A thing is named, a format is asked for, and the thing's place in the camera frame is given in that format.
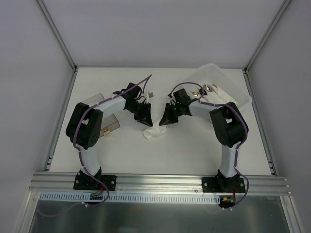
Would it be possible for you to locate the white paper napkin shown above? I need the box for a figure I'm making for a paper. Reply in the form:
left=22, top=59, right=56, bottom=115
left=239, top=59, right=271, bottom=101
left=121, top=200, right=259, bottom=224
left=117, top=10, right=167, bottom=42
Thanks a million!
left=143, top=125, right=167, bottom=140

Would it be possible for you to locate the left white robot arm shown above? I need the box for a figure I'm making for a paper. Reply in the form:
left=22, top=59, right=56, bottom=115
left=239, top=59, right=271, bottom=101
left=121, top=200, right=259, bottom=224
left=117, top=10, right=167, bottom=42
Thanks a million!
left=66, top=83, right=153, bottom=189

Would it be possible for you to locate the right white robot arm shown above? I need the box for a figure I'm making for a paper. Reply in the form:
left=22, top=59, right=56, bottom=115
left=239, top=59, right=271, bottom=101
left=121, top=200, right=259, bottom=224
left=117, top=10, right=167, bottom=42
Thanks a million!
left=159, top=88, right=249, bottom=193

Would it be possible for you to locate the rolled napkin bundle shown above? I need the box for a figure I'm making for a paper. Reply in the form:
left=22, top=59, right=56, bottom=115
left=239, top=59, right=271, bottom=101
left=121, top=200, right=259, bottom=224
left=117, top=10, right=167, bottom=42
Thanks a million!
left=197, top=84, right=231, bottom=104

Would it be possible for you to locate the smoky transparent plastic box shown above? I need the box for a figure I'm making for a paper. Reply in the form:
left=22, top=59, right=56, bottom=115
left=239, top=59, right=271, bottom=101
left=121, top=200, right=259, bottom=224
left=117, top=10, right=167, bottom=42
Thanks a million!
left=82, top=93, right=120, bottom=137

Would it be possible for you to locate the white plastic basket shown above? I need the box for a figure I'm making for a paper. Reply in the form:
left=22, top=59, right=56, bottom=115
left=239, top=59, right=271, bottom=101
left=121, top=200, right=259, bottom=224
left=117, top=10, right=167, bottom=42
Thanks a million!
left=183, top=64, right=252, bottom=112

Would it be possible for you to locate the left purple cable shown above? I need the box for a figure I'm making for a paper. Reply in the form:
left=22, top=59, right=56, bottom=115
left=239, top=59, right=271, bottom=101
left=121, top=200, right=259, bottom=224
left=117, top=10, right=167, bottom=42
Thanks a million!
left=72, top=74, right=153, bottom=207

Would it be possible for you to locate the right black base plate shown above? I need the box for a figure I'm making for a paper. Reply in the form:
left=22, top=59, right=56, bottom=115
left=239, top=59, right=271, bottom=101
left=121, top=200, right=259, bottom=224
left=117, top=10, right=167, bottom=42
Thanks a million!
left=201, top=176, right=246, bottom=194

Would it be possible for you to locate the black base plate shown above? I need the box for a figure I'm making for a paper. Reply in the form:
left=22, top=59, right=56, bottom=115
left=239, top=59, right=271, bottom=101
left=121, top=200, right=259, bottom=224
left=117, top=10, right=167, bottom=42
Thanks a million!
left=73, top=172, right=117, bottom=191
left=201, top=176, right=246, bottom=194

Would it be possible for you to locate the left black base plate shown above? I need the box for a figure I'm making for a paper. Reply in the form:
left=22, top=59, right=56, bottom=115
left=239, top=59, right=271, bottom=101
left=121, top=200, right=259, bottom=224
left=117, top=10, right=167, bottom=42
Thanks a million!
left=73, top=172, right=117, bottom=191

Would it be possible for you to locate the white slotted cable duct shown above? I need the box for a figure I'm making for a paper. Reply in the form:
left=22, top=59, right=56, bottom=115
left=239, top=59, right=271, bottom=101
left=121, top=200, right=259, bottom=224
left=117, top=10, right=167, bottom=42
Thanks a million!
left=39, top=192, right=220, bottom=205

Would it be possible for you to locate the aluminium mounting rail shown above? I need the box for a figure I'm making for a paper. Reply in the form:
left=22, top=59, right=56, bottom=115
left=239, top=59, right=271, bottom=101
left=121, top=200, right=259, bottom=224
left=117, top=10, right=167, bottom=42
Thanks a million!
left=29, top=172, right=292, bottom=196

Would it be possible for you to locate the right aluminium frame post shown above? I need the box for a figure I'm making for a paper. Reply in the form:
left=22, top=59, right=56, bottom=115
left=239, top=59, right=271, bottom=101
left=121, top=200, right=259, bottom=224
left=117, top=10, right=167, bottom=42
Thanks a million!
left=244, top=0, right=292, bottom=74

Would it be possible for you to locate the aluminium frame post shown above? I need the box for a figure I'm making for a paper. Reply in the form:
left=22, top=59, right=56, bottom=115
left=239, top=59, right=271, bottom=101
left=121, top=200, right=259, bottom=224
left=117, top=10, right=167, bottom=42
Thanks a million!
left=35, top=0, right=77, bottom=71
left=244, top=0, right=292, bottom=74

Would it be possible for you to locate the left aluminium frame post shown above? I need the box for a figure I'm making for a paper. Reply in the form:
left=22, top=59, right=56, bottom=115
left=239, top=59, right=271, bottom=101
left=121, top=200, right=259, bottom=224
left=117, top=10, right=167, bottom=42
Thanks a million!
left=35, top=0, right=77, bottom=71

